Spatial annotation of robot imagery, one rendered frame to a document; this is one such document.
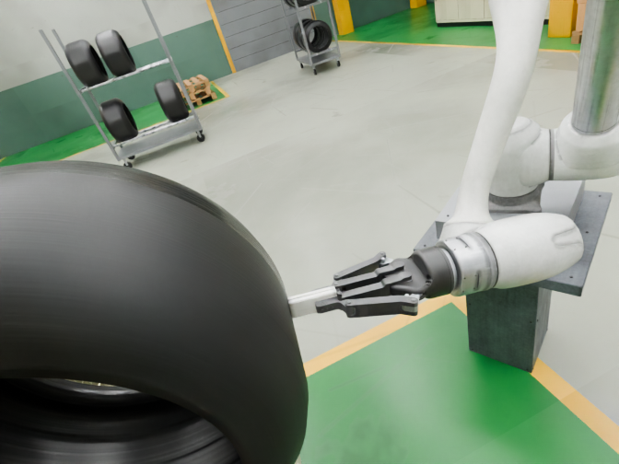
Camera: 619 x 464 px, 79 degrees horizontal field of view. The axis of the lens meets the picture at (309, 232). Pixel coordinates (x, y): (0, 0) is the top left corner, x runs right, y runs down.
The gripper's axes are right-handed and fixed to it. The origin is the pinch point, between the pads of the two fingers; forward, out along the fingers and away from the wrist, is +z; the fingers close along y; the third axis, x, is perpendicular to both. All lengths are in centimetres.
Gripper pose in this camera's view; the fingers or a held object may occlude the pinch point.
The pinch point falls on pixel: (313, 302)
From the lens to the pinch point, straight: 55.1
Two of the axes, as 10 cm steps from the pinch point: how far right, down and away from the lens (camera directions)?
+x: 1.4, 8.4, 5.3
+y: 2.1, 5.0, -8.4
